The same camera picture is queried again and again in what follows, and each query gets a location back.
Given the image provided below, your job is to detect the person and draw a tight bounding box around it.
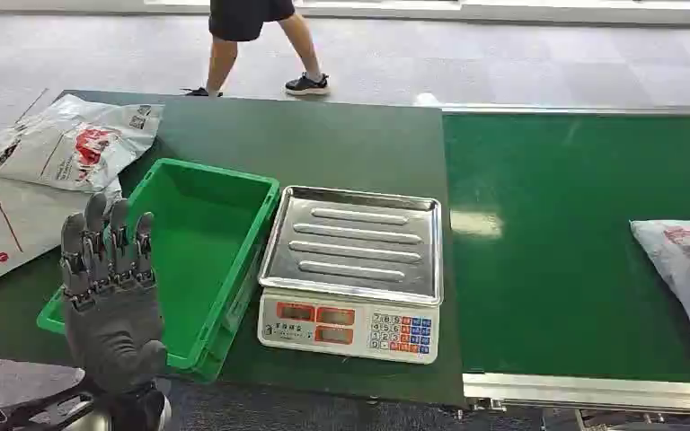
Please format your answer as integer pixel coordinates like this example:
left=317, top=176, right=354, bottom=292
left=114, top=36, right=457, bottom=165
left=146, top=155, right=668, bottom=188
left=181, top=0, right=332, bottom=98

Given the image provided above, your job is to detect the grey parcel bag red print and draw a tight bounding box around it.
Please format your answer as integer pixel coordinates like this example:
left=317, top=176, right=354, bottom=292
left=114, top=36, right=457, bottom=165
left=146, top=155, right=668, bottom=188
left=0, top=93, right=164, bottom=194
left=0, top=173, right=124, bottom=295
left=629, top=219, right=690, bottom=365

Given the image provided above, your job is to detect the green conveyor belt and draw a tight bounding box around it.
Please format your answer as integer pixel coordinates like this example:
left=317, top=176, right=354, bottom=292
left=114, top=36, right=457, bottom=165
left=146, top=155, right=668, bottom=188
left=441, top=107, right=690, bottom=415

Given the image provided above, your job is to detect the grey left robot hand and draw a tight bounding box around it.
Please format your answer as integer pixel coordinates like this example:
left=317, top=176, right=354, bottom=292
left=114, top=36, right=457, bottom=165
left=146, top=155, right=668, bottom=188
left=60, top=192, right=168, bottom=396

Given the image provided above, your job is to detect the green plastic crate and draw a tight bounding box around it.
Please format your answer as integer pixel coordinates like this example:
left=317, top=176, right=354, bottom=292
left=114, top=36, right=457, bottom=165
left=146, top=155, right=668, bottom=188
left=36, top=157, right=281, bottom=383

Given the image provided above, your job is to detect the white electronic weighing scale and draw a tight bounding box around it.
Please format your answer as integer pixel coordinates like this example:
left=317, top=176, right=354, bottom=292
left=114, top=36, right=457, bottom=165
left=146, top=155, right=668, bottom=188
left=256, top=184, right=445, bottom=365

